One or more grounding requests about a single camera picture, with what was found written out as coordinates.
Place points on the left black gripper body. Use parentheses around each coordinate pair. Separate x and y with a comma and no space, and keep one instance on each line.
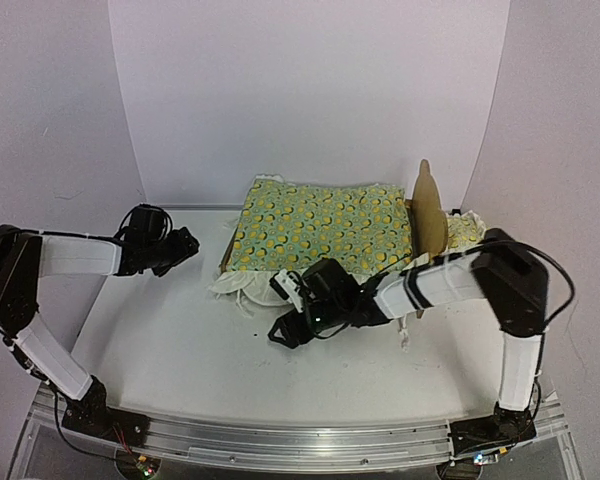
(178,245)

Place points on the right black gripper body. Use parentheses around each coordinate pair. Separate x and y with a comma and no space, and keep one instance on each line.
(300,317)

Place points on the lemon print ruffled mattress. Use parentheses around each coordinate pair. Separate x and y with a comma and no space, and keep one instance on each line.
(320,250)

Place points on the wooden pet bed frame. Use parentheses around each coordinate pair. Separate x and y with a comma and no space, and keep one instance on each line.
(427,215)

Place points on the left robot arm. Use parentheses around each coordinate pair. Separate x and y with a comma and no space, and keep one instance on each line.
(146,241)

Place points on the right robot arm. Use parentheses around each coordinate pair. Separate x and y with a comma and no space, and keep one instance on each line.
(525,288)

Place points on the small lemon print pillow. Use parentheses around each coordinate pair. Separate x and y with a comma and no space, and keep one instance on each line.
(464,231)

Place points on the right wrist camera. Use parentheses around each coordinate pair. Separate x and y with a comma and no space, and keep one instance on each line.
(289,287)

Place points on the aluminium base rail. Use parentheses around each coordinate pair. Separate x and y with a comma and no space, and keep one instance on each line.
(177,447)

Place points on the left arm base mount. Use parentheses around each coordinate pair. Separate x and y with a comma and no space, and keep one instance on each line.
(92,416)

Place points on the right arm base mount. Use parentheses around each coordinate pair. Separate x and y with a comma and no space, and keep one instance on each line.
(502,429)

